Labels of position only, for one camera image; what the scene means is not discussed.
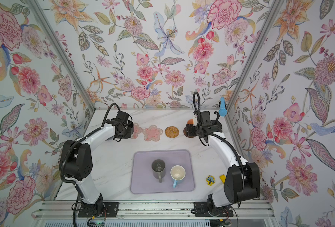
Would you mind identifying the pink flower coaster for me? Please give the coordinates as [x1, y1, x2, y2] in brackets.
[143, 125, 163, 142]
[131, 123, 143, 139]

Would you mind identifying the brown wooden coaster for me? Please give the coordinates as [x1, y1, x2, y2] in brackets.
[183, 125, 196, 138]

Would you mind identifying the woven rattan coaster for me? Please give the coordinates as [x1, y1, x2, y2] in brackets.
[165, 126, 179, 138]

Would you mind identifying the grey mug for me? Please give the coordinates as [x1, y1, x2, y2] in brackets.
[151, 159, 166, 183]

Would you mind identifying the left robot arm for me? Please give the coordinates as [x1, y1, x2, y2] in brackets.
[59, 110, 134, 215]

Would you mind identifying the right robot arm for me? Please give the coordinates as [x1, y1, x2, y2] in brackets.
[185, 110, 261, 217]

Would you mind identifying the blue microphone on stand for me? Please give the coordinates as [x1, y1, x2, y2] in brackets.
[214, 97, 228, 125]

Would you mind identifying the light blue mug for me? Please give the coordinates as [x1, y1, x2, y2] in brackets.
[170, 165, 186, 188]

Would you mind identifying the yellow blue sticker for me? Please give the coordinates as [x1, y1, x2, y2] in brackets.
[206, 175, 215, 186]

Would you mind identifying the yellow tag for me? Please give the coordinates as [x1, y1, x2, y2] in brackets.
[219, 175, 226, 183]

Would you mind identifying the lavender tray mat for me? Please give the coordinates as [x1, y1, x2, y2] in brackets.
[130, 149, 196, 194]

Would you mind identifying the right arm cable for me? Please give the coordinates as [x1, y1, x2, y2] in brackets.
[192, 91, 246, 208]

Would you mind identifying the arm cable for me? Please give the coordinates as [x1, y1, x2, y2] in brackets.
[60, 103, 134, 227]
[192, 91, 246, 208]

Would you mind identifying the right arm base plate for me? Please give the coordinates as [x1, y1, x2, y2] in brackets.
[191, 201, 234, 218]

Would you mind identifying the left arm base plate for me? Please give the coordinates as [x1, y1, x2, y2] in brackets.
[78, 202, 119, 218]

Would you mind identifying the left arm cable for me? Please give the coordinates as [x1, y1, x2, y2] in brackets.
[60, 103, 134, 227]

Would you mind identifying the aluminium front rail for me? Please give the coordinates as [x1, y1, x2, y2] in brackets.
[31, 200, 275, 220]

